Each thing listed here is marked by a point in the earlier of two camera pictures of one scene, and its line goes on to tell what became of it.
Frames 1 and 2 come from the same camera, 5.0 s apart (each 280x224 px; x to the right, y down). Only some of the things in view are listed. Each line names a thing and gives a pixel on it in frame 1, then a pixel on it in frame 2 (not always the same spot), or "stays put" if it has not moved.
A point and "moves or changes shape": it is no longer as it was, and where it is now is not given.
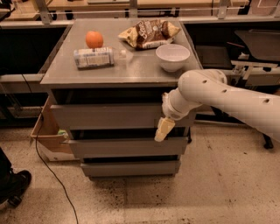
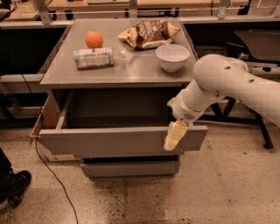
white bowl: x=171 y=57 stays put
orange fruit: x=94 y=39 stays put
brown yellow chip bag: x=150 y=32 stays put
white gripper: x=166 y=107 to x=183 y=112
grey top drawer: x=117 y=116 moves or changes shape
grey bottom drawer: x=131 y=168 stays put
